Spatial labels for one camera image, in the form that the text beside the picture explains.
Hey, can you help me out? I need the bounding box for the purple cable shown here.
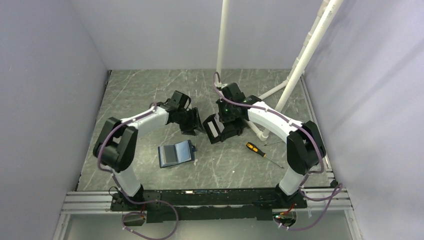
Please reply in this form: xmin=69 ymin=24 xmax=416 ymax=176
xmin=96 ymin=102 xmax=180 ymax=240
xmin=212 ymin=72 xmax=344 ymax=232

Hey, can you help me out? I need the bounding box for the black VIP credit card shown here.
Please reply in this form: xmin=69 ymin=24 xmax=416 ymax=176
xmin=163 ymin=145 xmax=178 ymax=165

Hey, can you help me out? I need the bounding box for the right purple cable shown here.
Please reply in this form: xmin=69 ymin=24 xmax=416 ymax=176
xmin=212 ymin=72 xmax=344 ymax=232

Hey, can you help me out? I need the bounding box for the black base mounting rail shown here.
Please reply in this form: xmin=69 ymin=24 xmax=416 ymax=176
xmin=110 ymin=187 xmax=308 ymax=223

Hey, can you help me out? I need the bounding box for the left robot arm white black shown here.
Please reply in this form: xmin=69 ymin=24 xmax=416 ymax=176
xmin=93 ymin=90 xmax=205 ymax=210

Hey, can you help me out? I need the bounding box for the white pvc pipe frame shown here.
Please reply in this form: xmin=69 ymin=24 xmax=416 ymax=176
xmin=213 ymin=0 xmax=344 ymax=142

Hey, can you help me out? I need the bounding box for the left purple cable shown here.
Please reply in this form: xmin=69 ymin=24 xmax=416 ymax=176
xmin=96 ymin=102 xmax=180 ymax=240

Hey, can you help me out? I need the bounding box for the black card storage box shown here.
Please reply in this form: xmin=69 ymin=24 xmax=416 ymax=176
xmin=202 ymin=113 xmax=247 ymax=144

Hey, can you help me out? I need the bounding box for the orange black screwdriver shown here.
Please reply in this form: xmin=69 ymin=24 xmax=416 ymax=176
xmin=246 ymin=142 xmax=284 ymax=169

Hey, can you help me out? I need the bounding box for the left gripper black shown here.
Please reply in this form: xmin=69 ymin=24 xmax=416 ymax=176
xmin=176 ymin=107 xmax=204 ymax=136

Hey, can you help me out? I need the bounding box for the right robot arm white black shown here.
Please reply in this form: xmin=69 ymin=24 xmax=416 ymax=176
xmin=206 ymin=83 xmax=326 ymax=208

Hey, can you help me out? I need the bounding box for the blue card holder wallet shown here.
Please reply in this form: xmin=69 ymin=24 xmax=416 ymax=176
xmin=157 ymin=140 xmax=197 ymax=168

